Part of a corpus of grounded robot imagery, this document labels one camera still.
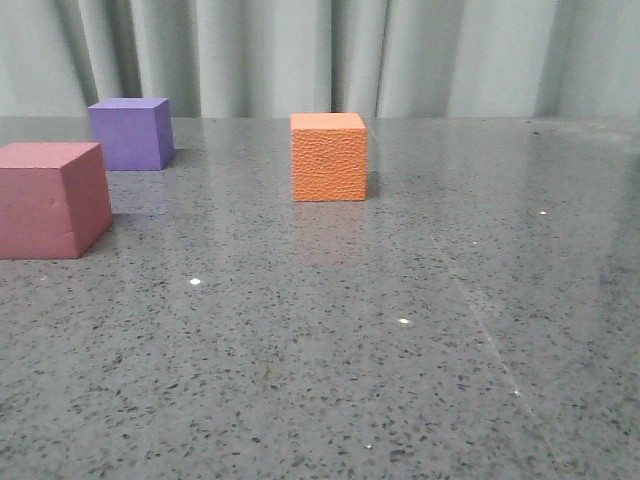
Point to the red foam cube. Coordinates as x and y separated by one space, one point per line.
54 199

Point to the grey-green curtain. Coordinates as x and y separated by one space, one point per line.
270 58

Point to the orange foam cube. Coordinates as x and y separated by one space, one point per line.
328 156

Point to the purple foam cube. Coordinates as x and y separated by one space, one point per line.
135 133

